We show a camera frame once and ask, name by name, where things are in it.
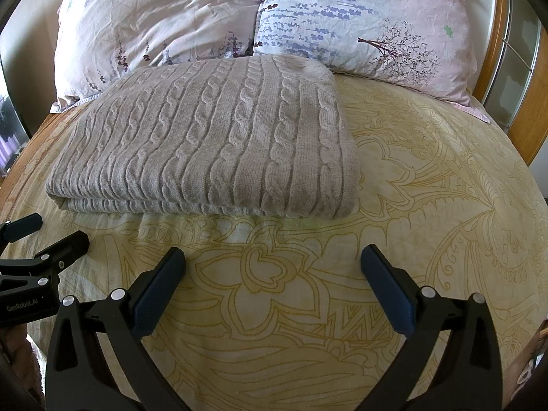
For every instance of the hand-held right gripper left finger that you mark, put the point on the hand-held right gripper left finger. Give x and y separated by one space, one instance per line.
158 291

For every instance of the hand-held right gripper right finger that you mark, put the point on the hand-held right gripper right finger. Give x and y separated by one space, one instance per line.
387 287

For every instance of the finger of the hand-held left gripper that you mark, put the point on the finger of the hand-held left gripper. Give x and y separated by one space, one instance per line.
23 227
68 248

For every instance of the person's left forearm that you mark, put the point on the person's left forearm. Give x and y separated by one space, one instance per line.
15 351

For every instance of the yellow patterned bedsheet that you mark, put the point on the yellow patterned bedsheet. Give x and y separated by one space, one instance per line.
299 287

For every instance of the pink floral pillow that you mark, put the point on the pink floral pillow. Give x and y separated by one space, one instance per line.
162 17

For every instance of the pink pillow with tree print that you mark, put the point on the pink pillow with tree print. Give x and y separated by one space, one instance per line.
364 21

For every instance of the purple wall poster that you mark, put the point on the purple wall poster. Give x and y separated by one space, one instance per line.
10 145

